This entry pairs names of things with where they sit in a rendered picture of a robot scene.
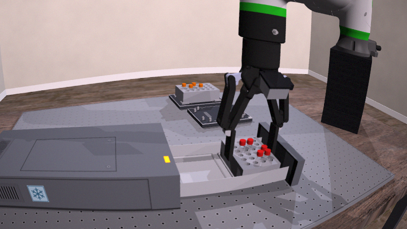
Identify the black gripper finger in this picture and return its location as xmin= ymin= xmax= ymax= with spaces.
xmin=267 ymin=93 xmax=289 ymax=154
xmin=216 ymin=72 xmax=259 ymax=161

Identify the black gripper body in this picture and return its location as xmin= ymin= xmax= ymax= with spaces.
xmin=239 ymin=38 xmax=281 ymax=90

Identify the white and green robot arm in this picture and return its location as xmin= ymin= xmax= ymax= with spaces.
xmin=238 ymin=0 xmax=381 ymax=99

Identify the white tube rack with holes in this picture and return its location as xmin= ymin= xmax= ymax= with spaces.
xmin=220 ymin=136 xmax=281 ymax=177
xmin=175 ymin=83 xmax=220 ymax=103

